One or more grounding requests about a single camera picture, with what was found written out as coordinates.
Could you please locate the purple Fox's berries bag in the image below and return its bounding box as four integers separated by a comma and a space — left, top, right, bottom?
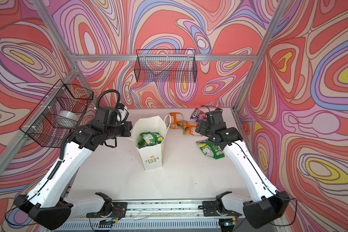
190, 108, 206, 122

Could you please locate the green Fox's spring tea bag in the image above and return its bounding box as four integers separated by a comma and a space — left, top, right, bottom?
196, 140, 225, 160

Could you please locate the white paper bag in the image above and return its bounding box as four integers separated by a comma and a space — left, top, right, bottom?
131, 115, 171, 171

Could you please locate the yellow-green Fox's bag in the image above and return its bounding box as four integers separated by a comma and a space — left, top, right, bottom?
138, 132, 164, 148

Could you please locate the orange Fox's bag small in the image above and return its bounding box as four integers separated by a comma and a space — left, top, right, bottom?
169, 112, 183, 129

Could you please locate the orange Fox's bag large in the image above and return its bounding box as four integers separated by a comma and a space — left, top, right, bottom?
183, 121, 202, 136

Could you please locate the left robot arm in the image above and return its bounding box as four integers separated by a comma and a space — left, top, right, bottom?
14, 90, 132, 230

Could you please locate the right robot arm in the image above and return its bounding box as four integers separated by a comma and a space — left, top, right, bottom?
195, 107, 293, 229

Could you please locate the silver tape roll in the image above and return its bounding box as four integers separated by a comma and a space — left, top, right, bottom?
58, 110, 79, 121

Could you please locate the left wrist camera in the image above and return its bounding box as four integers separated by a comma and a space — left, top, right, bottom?
117, 103, 129, 121

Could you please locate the black wire basket back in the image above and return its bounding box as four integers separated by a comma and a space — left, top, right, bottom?
134, 48, 198, 83

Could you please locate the black wire basket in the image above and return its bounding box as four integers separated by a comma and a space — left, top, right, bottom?
134, 48, 198, 83
19, 80, 94, 148

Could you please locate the black wire basket left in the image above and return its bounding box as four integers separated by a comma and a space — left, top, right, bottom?
19, 80, 94, 148

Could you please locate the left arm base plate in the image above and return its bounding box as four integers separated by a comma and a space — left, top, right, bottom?
86, 192, 128, 219

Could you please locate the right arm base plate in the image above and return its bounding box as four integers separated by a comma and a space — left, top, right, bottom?
198, 191, 241, 218

